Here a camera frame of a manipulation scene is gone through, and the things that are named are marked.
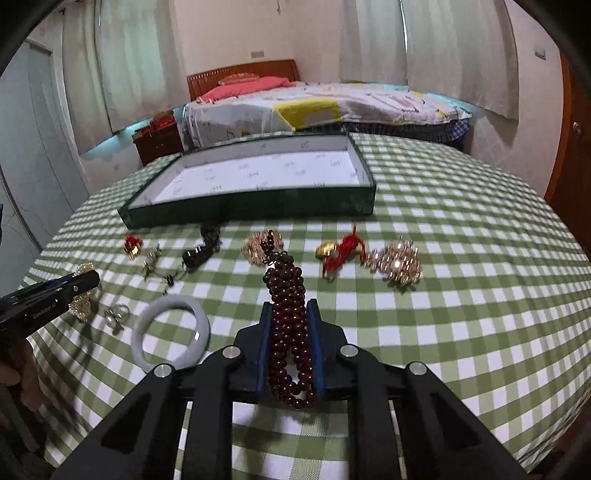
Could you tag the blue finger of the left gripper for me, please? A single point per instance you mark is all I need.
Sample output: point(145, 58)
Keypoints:
point(81, 284)

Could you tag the black pendant with cord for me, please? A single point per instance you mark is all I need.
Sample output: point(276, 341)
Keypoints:
point(194, 258)

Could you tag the left hand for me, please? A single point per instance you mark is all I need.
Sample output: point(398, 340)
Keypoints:
point(19, 368)

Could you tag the red knot gold charm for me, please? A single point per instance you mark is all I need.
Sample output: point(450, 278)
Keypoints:
point(334, 255)

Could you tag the white curtain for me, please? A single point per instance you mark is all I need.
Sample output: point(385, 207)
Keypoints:
point(464, 50)
point(121, 65)

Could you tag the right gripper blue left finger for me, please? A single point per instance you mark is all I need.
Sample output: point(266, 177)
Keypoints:
point(249, 379)

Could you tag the red box on nightstand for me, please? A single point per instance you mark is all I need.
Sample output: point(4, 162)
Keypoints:
point(162, 120)

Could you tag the dark wooden nightstand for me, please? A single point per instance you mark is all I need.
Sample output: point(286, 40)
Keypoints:
point(157, 140)

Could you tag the red gold small charm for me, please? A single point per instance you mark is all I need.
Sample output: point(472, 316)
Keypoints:
point(132, 246)

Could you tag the green checkered tablecloth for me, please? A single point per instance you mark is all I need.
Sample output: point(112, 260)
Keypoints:
point(501, 314)

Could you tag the wooden door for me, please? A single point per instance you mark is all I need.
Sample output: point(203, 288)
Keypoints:
point(568, 192)

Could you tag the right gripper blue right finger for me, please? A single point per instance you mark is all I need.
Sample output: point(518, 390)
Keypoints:
point(326, 340)

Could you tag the bed with patterned cover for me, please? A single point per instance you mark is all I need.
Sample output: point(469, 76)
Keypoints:
point(380, 109)

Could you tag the white curtain right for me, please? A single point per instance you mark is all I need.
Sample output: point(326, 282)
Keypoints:
point(464, 50)

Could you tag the gold pearl brooch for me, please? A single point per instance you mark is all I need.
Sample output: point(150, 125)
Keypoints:
point(397, 262)

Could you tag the white curtain left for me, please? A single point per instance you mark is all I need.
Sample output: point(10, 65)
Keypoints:
point(121, 65)

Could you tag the green jewelry box tray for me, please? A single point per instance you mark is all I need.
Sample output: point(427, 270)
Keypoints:
point(257, 178)

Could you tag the white jade bangle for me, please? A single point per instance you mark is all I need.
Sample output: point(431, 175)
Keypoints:
point(173, 328)

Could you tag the pink pillow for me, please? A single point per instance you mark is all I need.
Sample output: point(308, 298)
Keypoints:
point(244, 87)

